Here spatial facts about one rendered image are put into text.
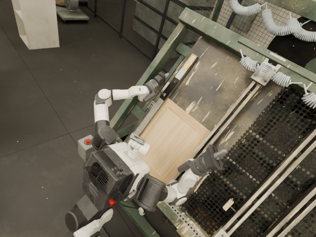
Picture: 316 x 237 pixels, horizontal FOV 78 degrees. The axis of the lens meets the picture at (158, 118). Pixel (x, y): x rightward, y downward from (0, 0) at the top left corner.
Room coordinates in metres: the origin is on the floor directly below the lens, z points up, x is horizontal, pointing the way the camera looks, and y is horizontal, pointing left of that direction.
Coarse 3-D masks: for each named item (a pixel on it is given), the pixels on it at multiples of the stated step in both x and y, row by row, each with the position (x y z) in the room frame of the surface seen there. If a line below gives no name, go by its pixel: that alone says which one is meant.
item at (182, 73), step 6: (192, 54) 1.48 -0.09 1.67; (180, 72) 1.40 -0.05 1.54; (186, 72) 1.41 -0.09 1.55; (180, 78) 1.37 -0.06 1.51; (168, 96) 1.29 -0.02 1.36; (156, 102) 1.26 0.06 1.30; (162, 102) 1.25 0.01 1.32; (156, 108) 1.22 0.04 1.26; (150, 114) 1.19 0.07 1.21; (144, 120) 1.16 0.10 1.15; (150, 120) 1.17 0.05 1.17; (138, 126) 1.13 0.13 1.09; (144, 126) 1.13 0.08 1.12; (138, 132) 1.10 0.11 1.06
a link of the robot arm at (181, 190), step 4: (180, 180) 0.67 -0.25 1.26; (172, 184) 0.68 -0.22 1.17; (176, 184) 0.68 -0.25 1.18; (180, 184) 0.64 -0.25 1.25; (176, 188) 0.66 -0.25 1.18; (180, 188) 0.63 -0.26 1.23; (184, 188) 0.63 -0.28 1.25; (188, 188) 0.64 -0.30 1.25; (180, 192) 0.64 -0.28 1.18; (184, 192) 0.63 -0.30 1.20; (180, 196) 0.62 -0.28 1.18
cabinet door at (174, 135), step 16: (160, 112) 1.21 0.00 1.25; (176, 112) 1.20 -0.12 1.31; (160, 128) 1.12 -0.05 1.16; (176, 128) 1.11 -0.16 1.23; (192, 128) 1.10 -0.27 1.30; (160, 144) 1.03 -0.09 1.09; (176, 144) 1.02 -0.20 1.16; (192, 144) 1.01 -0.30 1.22; (144, 160) 0.95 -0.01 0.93; (160, 160) 0.94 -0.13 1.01; (176, 160) 0.94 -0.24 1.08; (160, 176) 0.85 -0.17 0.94
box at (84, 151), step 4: (88, 136) 0.99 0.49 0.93; (92, 136) 1.00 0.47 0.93; (80, 140) 0.93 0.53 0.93; (84, 140) 0.94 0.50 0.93; (80, 144) 0.90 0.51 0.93; (84, 144) 0.90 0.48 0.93; (80, 148) 0.89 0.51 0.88; (84, 148) 0.87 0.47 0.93; (88, 148) 0.88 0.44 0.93; (92, 148) 0.91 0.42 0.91; (80, 152) 0.90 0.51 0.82; (84, 152) 0.87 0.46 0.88; (88, 152) 0.88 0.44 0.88; (80, 156) 0.90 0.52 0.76; (84, 156) 0.87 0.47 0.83; (88, 156) 0.88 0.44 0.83; (84, 160) 0.87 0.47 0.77
